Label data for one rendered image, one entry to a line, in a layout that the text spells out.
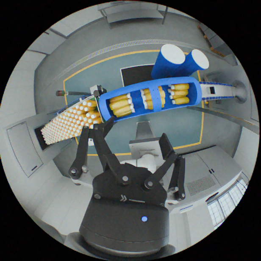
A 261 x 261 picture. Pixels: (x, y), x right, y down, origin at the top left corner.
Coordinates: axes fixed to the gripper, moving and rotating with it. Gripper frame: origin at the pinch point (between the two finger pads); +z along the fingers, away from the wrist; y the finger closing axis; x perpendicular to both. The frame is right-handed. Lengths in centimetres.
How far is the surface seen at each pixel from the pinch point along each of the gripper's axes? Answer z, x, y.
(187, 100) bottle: 59, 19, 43
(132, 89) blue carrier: 46.4, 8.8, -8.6
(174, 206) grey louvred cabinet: 7, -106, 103
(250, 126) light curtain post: 10, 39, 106
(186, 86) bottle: 56, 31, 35
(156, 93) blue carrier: 43.4, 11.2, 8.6
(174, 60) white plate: 69, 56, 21
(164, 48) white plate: 70, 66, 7
